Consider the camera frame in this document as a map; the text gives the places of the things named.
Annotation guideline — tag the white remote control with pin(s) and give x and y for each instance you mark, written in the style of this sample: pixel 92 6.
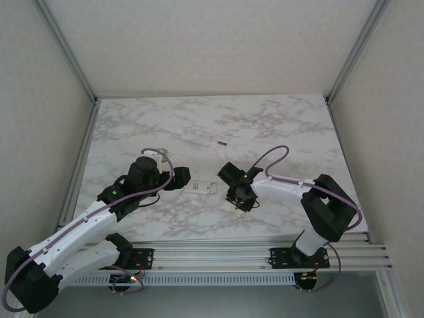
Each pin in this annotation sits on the white remote control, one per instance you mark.
pixel 198 186

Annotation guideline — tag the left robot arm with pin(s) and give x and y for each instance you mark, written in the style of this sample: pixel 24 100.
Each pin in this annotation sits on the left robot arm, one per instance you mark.
pixel 76 232

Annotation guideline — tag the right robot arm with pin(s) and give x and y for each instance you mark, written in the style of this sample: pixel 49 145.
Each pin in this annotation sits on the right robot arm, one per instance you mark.
pixel 278 192

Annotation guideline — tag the controller circuit board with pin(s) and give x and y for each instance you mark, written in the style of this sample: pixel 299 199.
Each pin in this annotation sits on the controller circuit board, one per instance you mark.
pixel 306 277
pixel 124 280

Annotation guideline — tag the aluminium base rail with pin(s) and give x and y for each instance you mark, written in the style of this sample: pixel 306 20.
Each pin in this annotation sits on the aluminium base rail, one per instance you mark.
pixel 215 257

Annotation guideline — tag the aluminium side rail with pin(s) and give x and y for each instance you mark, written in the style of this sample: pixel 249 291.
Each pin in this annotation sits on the aluminium side rail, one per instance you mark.
pixel 83 145

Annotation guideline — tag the aluminium frame post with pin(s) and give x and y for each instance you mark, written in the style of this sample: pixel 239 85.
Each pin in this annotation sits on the aluminium frame post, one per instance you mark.
pixel 67 49
pixel 356 49

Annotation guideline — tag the aluminium lower frame bar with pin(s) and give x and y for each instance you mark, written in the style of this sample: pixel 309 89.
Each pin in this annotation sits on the aluminium lower frame bar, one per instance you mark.
pixel 394 298

